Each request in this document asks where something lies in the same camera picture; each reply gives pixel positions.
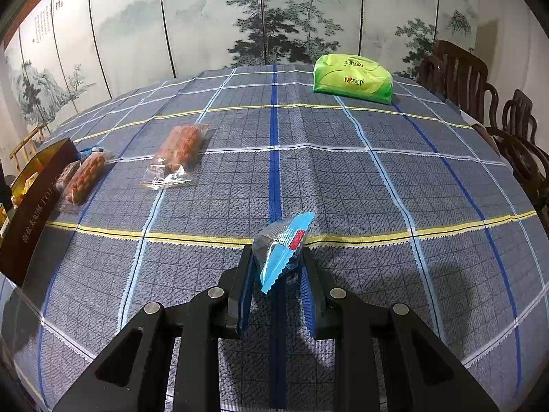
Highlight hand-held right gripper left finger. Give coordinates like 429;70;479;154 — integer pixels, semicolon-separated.
54;244;258;412

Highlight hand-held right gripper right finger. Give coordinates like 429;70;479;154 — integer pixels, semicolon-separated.
300;247;500;412

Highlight clear packet of orange pastry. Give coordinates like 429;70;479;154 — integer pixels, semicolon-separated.
58;151;114;213
140;124;211;190

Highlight brown snack packet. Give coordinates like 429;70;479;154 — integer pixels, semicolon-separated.
56;161;82;190

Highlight red and gold tin box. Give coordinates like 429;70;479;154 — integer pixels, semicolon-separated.
0;137;80;286

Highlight green tissue pack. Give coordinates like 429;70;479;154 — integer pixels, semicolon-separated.
312;54;394;104

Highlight landscape painted folding screen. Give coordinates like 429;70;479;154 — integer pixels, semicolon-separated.
0;0;479;134

